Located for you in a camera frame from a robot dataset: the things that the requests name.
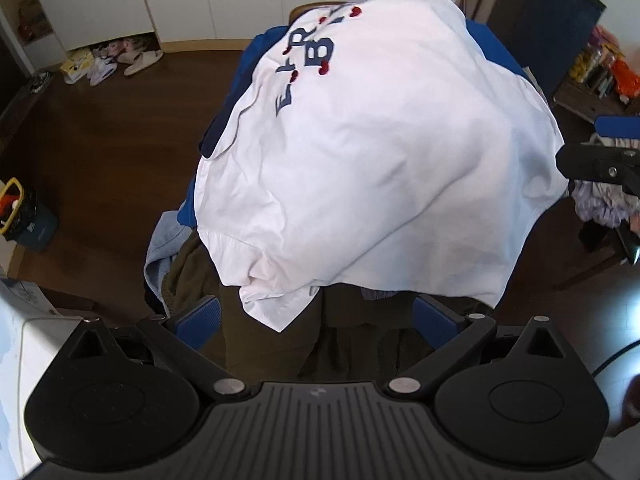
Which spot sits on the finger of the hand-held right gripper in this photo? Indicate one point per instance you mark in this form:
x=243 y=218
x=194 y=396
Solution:
x=590 y=162
x=620 y=126

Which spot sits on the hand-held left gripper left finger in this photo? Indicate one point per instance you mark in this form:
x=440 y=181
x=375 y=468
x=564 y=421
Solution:
x=197 y=322

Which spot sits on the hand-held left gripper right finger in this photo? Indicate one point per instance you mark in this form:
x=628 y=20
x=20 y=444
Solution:
x=440 y=322

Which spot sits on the white printed t-shirt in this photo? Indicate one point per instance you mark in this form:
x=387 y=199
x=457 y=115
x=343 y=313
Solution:
x=375 y=160

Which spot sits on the pile of striped clothes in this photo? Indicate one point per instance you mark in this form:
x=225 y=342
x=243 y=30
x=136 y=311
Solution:
x=602 y=205

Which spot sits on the white drawer cabinet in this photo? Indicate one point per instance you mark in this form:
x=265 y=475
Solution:
x=585 y=102

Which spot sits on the olive green garment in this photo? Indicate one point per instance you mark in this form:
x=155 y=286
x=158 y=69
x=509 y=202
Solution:
x=200 y=280

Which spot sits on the orange snack bag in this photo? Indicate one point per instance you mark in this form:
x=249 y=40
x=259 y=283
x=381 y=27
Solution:
x=627 y=80

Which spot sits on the clear cookie box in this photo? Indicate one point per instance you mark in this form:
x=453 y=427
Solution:
x=580 y=66

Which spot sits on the light blue denim garment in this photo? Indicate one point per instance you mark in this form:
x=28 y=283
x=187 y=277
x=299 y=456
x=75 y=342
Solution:
x=162 y=250

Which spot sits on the pink plastic bag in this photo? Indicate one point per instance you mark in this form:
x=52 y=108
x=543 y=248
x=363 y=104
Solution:
x=607 y=42

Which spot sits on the dark blue panel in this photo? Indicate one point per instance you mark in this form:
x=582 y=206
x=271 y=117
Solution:
x=545 y=25

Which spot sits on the white cardboard box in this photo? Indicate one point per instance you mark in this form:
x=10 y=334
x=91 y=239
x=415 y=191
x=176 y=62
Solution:
x=25 y=297

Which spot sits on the dark grey bin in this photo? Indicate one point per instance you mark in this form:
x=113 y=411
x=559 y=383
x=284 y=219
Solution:
x=40 y=220

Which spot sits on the navy garment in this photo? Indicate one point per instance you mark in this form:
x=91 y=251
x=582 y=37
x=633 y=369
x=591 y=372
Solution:
x=217 y=132

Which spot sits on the yellow basket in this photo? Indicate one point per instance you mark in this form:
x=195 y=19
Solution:
x=11 y=210

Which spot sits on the beige slipper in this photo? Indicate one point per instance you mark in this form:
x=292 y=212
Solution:
x=145 y=60

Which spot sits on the white sneaker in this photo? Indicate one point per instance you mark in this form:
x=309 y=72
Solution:
x=102 y=71

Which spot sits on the pink shoe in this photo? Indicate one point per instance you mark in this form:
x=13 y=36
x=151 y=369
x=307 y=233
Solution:
x=122 y=46

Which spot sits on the wooden shelf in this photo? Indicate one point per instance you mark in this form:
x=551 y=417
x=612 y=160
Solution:
x=15 y=15

